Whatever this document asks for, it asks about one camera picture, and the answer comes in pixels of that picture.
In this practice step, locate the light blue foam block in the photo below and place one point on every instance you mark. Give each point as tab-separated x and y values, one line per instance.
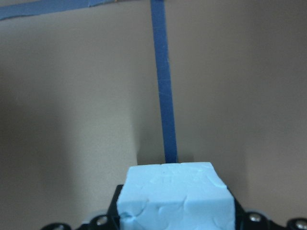
175	196

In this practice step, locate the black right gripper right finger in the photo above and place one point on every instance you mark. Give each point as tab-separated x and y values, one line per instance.
247	220

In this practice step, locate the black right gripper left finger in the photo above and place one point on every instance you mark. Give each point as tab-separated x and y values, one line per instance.
104	219

